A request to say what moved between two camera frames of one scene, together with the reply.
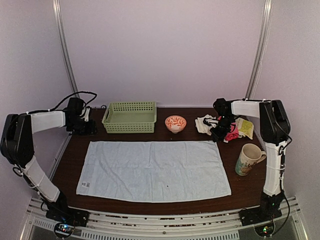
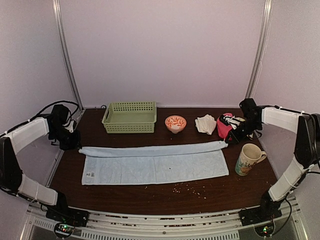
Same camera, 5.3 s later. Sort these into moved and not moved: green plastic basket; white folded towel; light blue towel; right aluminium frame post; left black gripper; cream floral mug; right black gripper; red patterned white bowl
Moved: left black gripper; right black gripper; light blue towel
Not moved: cream floral mug; green plastic basket; white folded towel; right aluminium frame post; red patterned white bowl
